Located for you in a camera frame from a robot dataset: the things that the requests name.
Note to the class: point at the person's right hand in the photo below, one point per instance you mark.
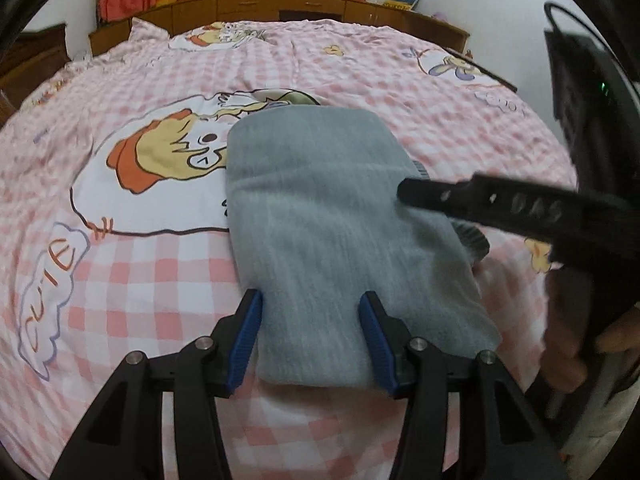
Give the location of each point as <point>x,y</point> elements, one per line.
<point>559,363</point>

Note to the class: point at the dark wooden wardrobe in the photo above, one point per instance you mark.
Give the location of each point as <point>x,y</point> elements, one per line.
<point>33,58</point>

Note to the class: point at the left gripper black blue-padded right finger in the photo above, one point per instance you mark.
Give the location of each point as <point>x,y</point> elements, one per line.
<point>466,418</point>

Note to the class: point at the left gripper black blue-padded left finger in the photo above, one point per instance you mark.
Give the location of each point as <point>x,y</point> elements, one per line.
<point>121,434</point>

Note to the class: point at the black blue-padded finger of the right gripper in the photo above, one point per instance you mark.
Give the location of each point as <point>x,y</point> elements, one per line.
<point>521,207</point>

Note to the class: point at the pink checkered cartoon bedsheet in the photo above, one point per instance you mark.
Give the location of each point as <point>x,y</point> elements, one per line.
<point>93,268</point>

